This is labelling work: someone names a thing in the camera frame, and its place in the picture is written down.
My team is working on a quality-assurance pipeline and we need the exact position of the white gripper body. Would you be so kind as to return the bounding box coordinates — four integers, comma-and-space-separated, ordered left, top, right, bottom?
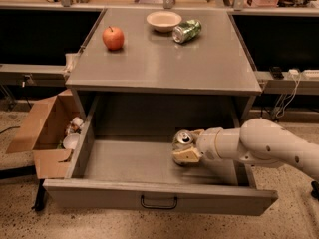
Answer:
196, 127, 222, 160

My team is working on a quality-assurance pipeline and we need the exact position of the green white 7up can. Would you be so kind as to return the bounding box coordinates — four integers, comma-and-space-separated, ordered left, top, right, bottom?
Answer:
172, 130, 193, 151

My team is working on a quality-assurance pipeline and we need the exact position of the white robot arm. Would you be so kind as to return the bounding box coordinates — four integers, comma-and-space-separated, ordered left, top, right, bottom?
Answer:
172, 119, 319, 180

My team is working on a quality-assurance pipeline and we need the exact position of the grey open drawer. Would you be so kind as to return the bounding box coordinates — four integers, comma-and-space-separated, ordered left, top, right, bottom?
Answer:
44, 95, 278, 216

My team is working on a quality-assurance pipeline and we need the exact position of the green can lying down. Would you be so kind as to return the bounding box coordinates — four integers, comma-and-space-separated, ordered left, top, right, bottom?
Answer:
172, 20, 201, 44

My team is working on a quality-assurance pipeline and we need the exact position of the grey cabinet counter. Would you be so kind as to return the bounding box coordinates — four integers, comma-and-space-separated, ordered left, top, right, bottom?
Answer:
67, 8, 261, 129

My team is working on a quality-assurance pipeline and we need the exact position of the black remote on shelf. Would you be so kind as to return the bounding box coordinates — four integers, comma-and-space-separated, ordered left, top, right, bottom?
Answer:
269, 67, 284, 80

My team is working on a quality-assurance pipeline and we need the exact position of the white ceramic bowl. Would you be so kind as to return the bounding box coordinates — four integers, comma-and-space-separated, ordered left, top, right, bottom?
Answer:
147, 11, 182, 33

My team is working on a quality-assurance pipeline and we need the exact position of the white power strip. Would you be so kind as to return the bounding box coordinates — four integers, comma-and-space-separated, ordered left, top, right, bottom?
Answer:
303, 70, 319, 79

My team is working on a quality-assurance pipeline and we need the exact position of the white cup in box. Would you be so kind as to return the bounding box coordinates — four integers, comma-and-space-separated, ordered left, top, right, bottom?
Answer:
71, 117, 84, 128

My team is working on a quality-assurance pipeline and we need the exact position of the white bowl in box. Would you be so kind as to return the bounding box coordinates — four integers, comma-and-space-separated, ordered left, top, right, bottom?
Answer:
63, 133, 80, 149

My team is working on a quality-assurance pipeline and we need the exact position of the red apple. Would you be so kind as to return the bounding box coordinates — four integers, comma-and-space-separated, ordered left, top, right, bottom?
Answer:
102, 26, 125, 51

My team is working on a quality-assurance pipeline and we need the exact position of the brown cardboard box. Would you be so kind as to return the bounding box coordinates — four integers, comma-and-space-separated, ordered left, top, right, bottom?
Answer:
6, 90, 84, 179

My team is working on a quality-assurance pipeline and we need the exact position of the black drawer handle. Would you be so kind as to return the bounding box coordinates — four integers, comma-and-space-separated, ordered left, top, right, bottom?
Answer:
140, 195, 178, 210

